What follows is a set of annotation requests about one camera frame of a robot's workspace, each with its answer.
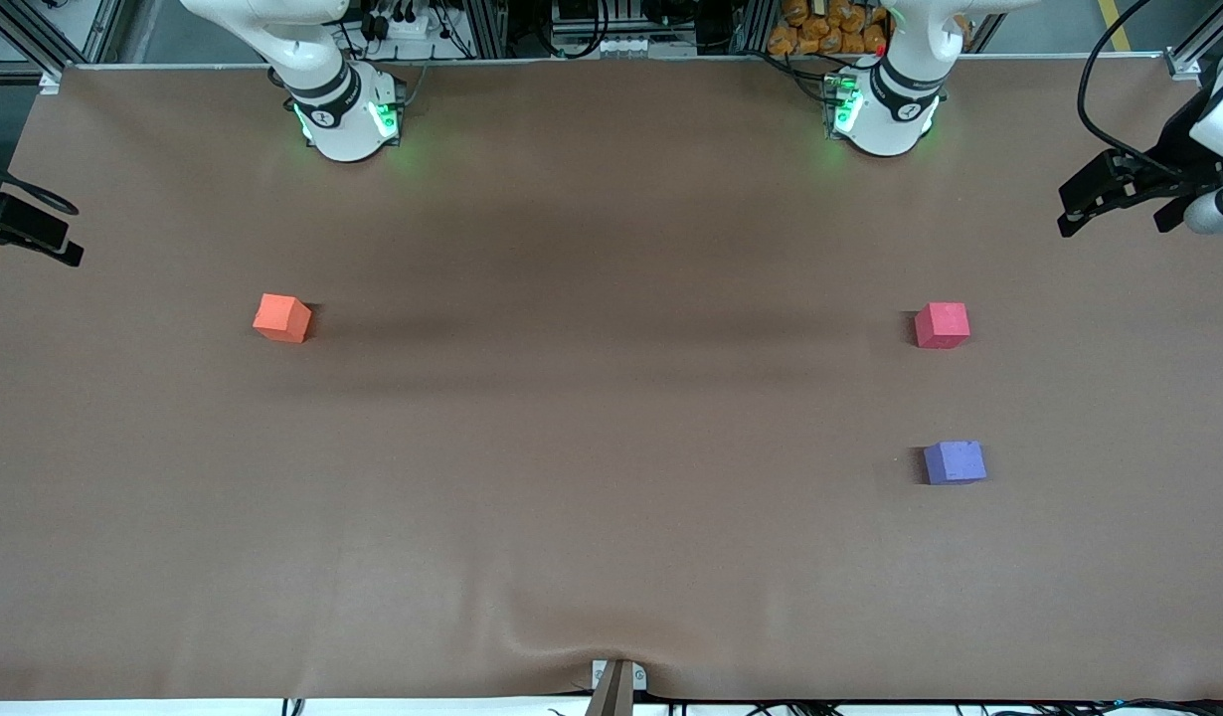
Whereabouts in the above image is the pile of orange objects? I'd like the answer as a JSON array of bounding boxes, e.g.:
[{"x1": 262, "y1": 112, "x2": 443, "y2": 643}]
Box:
[{"x1": 768, "y1": 0, "x2": 892, "y2": 57}]

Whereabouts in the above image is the aluminium frame post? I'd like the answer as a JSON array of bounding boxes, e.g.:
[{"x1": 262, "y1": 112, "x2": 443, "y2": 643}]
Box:
[{"x1": 462, "y1": 0, "x2": 509, "y2": 59}]

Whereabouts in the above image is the orange foam block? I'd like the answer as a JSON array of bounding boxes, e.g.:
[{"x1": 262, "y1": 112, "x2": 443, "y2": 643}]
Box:
[{"x1": 253, "y1": 293, "x2": 313, "y2": 345}]

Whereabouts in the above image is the red foam block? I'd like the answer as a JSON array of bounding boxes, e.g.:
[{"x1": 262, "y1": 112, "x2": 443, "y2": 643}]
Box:
[{"x1": 914, "y1": 302, "x2": 970, "y2": 350}]

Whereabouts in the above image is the white connector block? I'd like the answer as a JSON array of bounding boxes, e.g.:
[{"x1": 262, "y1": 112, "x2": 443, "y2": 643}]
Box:
[{"x1": 611, "y1": 37, "x2": 698, "y2": 58}]

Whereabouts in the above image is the purple foam block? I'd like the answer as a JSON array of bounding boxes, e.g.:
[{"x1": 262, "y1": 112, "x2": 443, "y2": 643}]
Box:
[{"x1": 923, "y1": 441, "x2": 987, "y2": 486}]

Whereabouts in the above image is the white power strip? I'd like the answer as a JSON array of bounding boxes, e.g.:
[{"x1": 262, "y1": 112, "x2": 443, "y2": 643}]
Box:
[{"x1": 368, "y1": 8, "x2": 455, "y2": 43}]

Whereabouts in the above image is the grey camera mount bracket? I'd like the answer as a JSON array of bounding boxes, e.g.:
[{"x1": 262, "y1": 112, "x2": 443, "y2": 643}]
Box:
[{"x1": 590, "y1": 659, "x2": 648, "y2": 716}]

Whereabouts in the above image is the brown table mat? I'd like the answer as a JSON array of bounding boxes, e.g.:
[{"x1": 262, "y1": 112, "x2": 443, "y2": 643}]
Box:
[{"x1": 0, "y1": 60, "x2": 1223, "y2": 702}]

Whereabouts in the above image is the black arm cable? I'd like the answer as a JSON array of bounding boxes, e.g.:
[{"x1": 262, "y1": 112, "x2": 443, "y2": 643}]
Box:
[
  {"x1": 1077, "y1": 0, "x2": 1159, "y2": 165},
  {"x1": 0, "y1": 149, "x2": 80, "y2": 217}
]

